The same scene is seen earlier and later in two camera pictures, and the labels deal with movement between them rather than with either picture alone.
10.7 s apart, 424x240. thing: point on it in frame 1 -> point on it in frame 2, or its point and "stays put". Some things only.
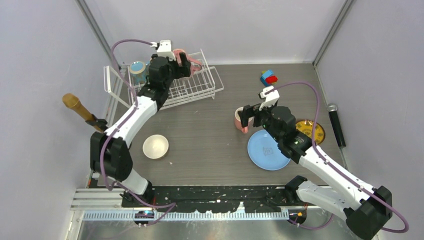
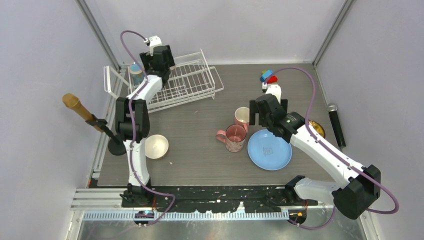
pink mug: (238, 121) stays put
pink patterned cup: (195, 64) -> (235, 135)
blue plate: (264, 152) stays put
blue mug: (138, 71) stays put
